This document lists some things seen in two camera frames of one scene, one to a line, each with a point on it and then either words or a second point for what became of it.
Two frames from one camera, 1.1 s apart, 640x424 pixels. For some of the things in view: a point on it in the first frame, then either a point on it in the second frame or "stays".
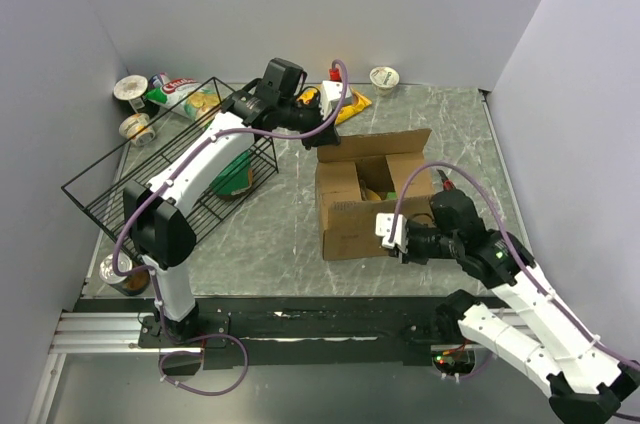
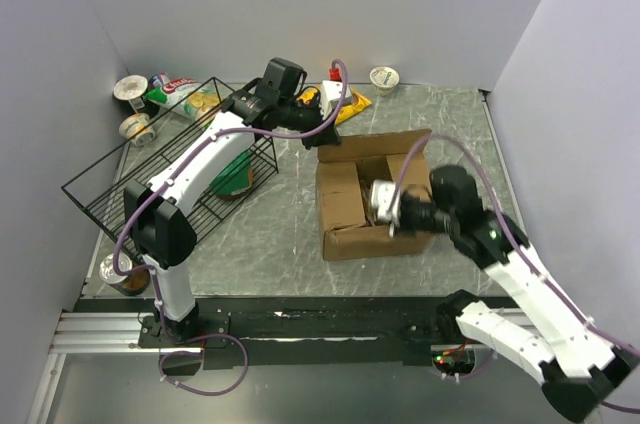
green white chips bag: x=189 y=97 stays
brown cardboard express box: x=364 y=176 stays
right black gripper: x=410 y=254 -> x=402 y=224
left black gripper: x=326 y=137 stays
